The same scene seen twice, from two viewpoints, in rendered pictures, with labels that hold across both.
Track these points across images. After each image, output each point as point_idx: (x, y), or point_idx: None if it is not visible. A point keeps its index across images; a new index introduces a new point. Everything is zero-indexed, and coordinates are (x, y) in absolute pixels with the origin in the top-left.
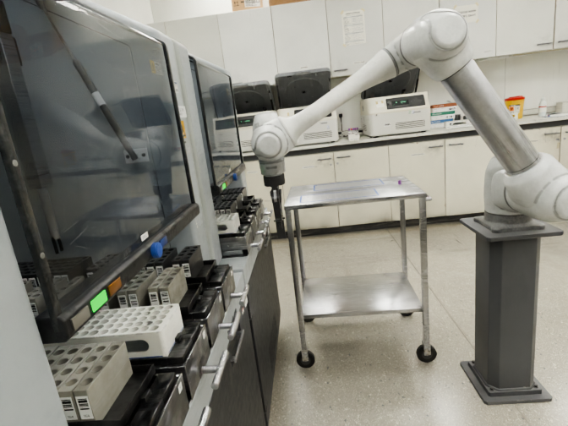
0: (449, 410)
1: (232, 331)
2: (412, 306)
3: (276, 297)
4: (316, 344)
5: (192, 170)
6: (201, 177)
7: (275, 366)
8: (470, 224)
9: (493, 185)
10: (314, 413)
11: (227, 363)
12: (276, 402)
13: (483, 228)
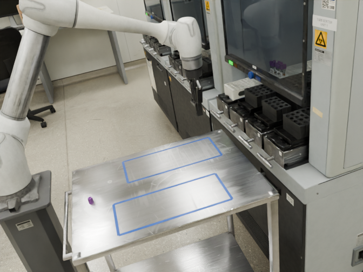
0: (119, 260)
1: (177, 77)
2: (124, 270)
3: (287, 265)
4: None
5: (212, 30)
6: (219, 40)
7: (264, 261)
8: (47, 191)
9: (22, 150)
10: (208, 231)
11: (189, 96)
12: (239, 231)
13: (42, 184)
